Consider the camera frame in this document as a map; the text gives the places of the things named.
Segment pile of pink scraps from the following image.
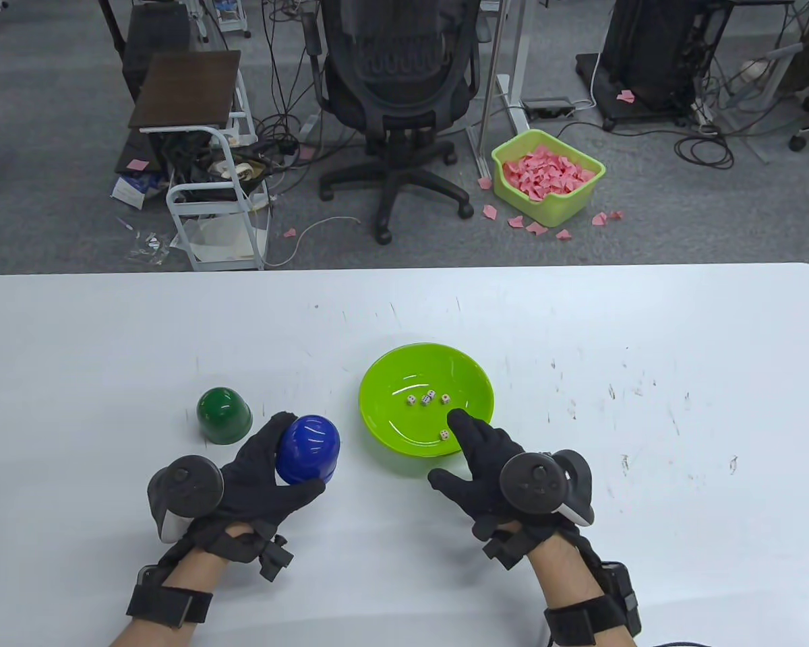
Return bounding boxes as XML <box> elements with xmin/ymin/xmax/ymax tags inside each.
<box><xmin>502</xmin><ymin>147</ymin><xmax>595</xmax><ymax>202</ymax></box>

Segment dark grey motion controller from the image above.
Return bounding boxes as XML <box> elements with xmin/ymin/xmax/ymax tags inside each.
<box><xmin>499</xmin><ymin>450</ymin><xmax>595</xmax><ymax>528</ymax></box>
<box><xmin>147</xmin><ymin>455</ymin><xmax>224</xmax><ymax>543</ymax></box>

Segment light green plastic bin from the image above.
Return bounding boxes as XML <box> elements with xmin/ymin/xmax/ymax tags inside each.
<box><xmin>491</xmin><ymin>129</ymin><xmax>606</xmax><ymax>228</ymax></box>

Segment grey power box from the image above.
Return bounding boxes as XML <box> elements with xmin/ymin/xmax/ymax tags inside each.
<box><xmin>522</xmin><ymin>98</ymin><xmax>576</xmax><ymax>121</ymax></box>

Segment black mesh office chair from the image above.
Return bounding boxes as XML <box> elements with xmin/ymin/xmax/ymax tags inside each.
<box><xmin>307</xmin><ymin>0</ymin><xmax>493</xmax><ymax>245</ymax></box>

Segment black wrist camera strap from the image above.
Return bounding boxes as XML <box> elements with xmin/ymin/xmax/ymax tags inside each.
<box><xmin>126</xmin><ymin>566</ymin><xmax>214</xmax><ymax>629</ymax></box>
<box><xmin>544</xmin><ymin>561</ymin><xmax>642</xmax><ymax>646</ymax></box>

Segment white desk leg frame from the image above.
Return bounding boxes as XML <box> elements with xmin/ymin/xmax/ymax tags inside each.
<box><xmin>467</xmin><ymin>0</ymin><xmax>532</xmax><ymax>179</ymax></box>

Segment white floor cable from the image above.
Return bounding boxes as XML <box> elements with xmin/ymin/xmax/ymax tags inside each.
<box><xmin>266</xmin><ymin>216</ymin><xmax>361</xmax><ymax>267</ymax></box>

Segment scattered pink floor scraps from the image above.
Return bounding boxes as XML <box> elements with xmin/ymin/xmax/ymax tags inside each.
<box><xmin>477</xmin><ymin>177</ymin><xmax>624</xmax><ymax>241</ymax></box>

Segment green dice cup cover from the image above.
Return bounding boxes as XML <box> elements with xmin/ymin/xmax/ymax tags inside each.
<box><xmin>197</xmin><ymin>387</ymin><xmax>253</xmax><ymax>445</ymax></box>

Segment black computer tower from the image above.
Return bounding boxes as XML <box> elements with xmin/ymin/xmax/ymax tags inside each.
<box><xmin>600</xmin><ymin>0</ymin><xmax>702</xmax><ymax>114</ymax></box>

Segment clear plastic wrapper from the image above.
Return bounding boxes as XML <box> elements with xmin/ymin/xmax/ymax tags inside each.
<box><xmin>127</xmin><ymin>229</ymin><xmax>171</xmax><ymax>265</ymax></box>

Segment black wheeled platform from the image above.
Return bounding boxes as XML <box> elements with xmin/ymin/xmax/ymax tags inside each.
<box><xmin>574</xmin><ymin>53</ymin><xmax>695</xmax><ymax>132</ymax></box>

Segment white metal cart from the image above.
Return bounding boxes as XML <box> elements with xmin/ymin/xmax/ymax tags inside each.
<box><xmin>167</xmin><ymin>127</ymin><xmax>272</xmax><ymax>272</ymax></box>

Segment lime green plastic bowl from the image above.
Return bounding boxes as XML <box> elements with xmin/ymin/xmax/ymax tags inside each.
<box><xmin>359</xmin><ymin>342</ymin><xmax>495</xmax><ymax>476</ymax></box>

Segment coiled black cable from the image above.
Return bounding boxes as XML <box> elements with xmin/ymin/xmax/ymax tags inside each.
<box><xmin>674</xmin><ymin>131</ymin><xmax>736</xmax><ymax>169</ymax></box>

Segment blue dice cup cover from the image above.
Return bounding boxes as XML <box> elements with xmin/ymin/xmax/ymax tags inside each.
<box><xmin>275</xmin><ymin>414</ymin><xmax>341</xmax><ymax>486</ymax></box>

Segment brown top side table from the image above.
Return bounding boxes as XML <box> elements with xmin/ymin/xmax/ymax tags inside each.
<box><xmin>128</xmin><ymin>51</ymin><xmax>257</xmax><ymax>146</ymax></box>

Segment person's left hand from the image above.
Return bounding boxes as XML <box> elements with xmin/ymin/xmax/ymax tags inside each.
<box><xmin>148</xmin><ymin>411</ymin><xmax>328</xmax><ymax>582</ymax></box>

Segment dark side table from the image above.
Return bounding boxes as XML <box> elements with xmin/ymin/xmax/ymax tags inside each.
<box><xmin>98</xmin><ymin>0</ymin><xmax>193</xmax><ymax>103</ymax></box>

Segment white cardboard box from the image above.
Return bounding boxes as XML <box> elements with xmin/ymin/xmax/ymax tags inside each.
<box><xmin>111</xmin><ymin>177</ymin><xmax>146</xmax><ymax>208</ymax></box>

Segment person's right hand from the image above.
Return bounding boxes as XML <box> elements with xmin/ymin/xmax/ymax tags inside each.
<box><xmin>428</xmin><ymin>410</ymin><xmax>594</xmax><ymax>572</ymax></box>

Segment black cable tangle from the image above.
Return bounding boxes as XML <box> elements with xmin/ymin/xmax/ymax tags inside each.
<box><xmin>253</xmin><ymin>111</ymin><xmax>319</xmax><ymax>162</ymax></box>

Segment person's right forearm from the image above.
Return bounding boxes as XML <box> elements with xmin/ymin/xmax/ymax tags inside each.
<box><xmin>526</xmin><ymin>529</ymin><xmax>641</xmax><ymax>647</ymax></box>

